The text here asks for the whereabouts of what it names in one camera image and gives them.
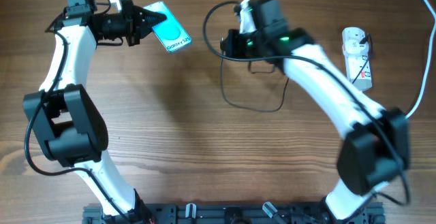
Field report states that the blue screen smartphone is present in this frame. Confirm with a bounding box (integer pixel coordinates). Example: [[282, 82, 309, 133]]
[[144, 1, 192, 53]]

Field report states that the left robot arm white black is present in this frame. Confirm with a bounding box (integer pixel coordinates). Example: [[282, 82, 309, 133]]
[[22, 0, 166, 222]]

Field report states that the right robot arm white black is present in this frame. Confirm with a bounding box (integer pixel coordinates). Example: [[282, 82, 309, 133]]
[[219, 0, 410, 222]]

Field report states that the white charger adapter plug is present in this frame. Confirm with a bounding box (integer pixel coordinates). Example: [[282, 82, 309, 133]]
[[342, 39, 369, 57]]

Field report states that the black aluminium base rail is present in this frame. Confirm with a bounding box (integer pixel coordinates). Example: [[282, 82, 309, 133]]
[[82, 202, 386, 224]]

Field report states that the white power strip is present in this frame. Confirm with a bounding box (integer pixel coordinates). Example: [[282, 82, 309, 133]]
[[342, 27, 373, 91]]

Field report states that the black usb charging cable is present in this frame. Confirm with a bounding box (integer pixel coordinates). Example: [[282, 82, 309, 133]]
[[219, 33, 373, 113]]

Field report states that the white power strip cord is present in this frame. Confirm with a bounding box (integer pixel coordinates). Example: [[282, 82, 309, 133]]
[[405, 0, 436, 120]]

